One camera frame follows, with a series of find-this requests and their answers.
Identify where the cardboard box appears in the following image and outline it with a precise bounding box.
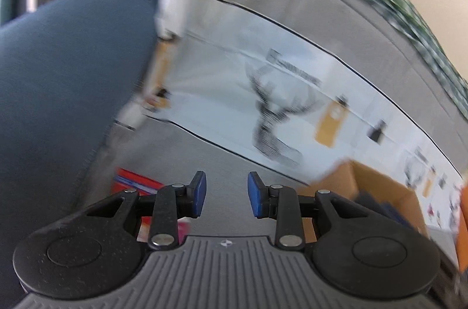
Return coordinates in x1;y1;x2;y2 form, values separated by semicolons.
296;159;468;273

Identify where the red snack bag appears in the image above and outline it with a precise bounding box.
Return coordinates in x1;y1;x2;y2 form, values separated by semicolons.
110;169;164;242

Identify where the purple wafer bar pack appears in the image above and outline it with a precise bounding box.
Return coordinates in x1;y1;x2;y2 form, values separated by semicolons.
178;217;191;242

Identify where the deer print cushion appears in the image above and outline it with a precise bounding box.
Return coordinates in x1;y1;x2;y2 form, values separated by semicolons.
113;0;468;233

